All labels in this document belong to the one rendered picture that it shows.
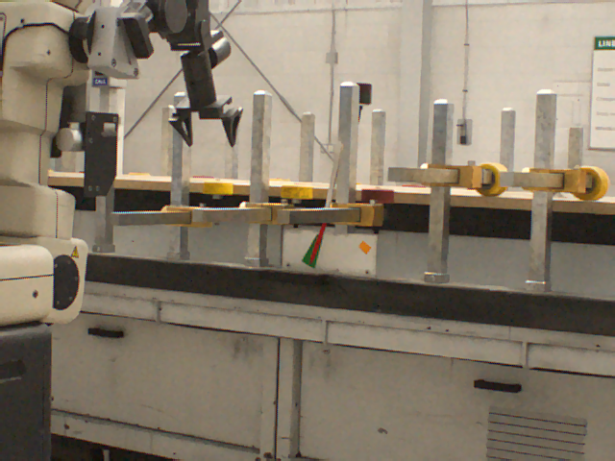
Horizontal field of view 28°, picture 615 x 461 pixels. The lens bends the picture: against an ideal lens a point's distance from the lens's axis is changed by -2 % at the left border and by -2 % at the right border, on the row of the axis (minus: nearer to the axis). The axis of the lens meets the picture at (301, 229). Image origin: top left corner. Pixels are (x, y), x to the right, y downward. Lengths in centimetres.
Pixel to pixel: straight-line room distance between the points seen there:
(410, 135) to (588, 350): 806
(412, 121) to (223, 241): 737
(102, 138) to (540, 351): 108
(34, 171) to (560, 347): 120
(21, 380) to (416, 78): 889
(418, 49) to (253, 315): 774
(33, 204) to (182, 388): 142
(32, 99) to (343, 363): 132
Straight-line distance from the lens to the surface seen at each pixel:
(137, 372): 366
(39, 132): 230
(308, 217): 270
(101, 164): 235
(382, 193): 296
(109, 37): 219
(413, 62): 1072
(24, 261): 197
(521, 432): 304
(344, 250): 292
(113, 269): 332
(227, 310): 316
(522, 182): 246
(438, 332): 285
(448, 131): 281
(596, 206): 284
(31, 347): 200
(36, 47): 220
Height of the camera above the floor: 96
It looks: 3 degrees down
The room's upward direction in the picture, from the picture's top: 2 degrees clockwise
